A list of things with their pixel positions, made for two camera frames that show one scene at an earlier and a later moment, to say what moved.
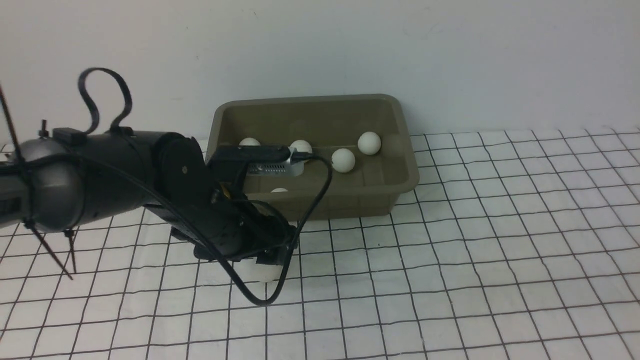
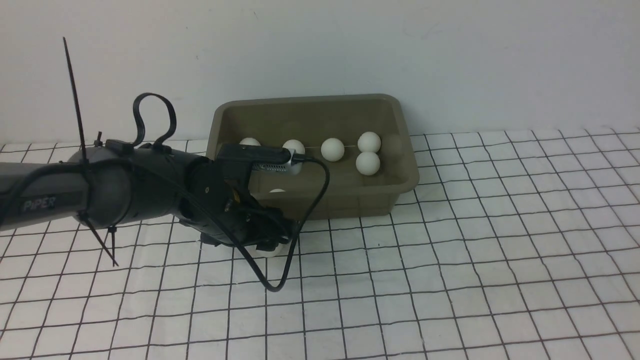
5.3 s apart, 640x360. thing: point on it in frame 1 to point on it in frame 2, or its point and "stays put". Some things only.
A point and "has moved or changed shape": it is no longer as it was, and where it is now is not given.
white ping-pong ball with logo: x=249 y=141 stays put
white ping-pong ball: x=369 y=143 stays put
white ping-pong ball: x=250 y=269 has moved or changed shape
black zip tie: x=27 y=222 to x=83 y=210
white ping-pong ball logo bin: x=343 y=160 to x=332 y=149
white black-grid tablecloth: x=512 y=245 stays put
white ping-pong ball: x=301 y=145 has moved or changed shape
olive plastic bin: x=367 y=138 stays put
